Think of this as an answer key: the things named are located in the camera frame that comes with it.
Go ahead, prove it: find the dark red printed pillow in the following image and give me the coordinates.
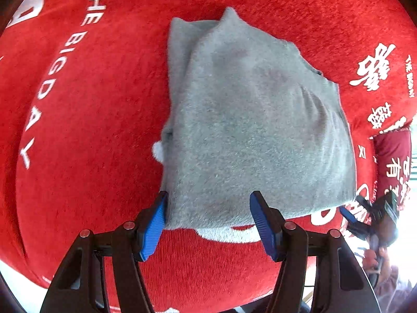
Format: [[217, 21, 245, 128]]
[[373, 127, 413, 209]]

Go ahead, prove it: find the grey sweater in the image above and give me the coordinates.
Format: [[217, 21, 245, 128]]
[[161, 7, 357, 230]]

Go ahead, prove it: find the red printed blanket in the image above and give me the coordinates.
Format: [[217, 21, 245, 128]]
[[0, 0, 417, 312]]

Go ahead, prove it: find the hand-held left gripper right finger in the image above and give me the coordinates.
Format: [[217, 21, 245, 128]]
[[249, 191, 382, 313]]

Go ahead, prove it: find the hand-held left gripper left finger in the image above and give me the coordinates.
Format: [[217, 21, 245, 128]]
[[41, 191, 169, 313]]

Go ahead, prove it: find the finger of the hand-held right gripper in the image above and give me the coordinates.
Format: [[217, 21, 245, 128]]
[[339, 205, 370, 235], [356, 195, 375, 210]]

